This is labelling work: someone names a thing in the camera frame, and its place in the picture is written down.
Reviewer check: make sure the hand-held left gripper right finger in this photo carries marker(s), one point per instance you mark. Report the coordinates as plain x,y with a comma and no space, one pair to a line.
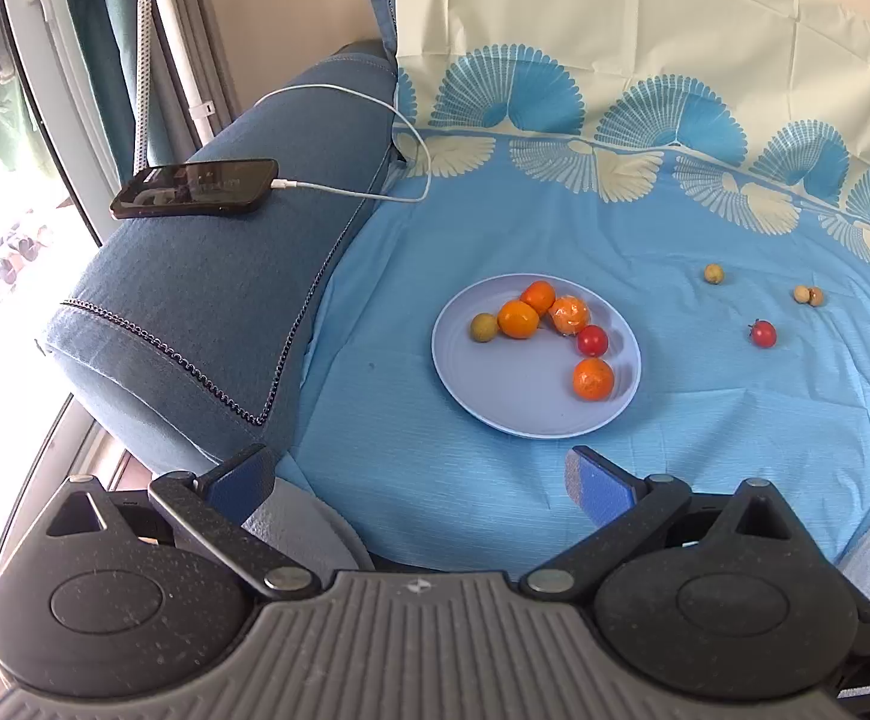
594,484

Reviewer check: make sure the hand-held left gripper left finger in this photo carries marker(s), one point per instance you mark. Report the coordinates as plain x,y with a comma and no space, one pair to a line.
244,476

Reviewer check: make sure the light blue plate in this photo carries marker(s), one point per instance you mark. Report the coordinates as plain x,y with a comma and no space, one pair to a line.
510,390

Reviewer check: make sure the plastic-wrapped orange mandarin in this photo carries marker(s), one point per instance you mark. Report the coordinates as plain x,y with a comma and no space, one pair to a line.
570,314

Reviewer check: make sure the blue printed cloth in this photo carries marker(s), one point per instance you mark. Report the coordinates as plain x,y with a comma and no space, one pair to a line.
705,405

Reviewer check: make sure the red cherry tomato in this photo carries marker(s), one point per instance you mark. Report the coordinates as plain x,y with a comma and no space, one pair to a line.
593,340
763,333

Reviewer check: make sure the blue sofa armrest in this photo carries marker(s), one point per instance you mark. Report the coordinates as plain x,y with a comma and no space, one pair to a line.
202,300

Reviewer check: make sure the black smartphone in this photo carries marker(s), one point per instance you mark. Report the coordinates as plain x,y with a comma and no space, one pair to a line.
195,184

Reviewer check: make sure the grey shoes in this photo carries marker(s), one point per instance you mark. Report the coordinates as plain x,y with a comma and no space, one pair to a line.
15,251

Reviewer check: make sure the metal stand pole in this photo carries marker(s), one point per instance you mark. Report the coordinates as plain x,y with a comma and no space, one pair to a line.
142,75

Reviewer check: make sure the grey folded rack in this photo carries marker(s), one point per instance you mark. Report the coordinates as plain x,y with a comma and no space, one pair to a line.
180,15

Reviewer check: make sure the green curtain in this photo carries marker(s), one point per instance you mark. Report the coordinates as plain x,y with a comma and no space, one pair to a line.
105,30

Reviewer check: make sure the white window frame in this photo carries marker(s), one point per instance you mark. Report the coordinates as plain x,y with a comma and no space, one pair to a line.
52,52

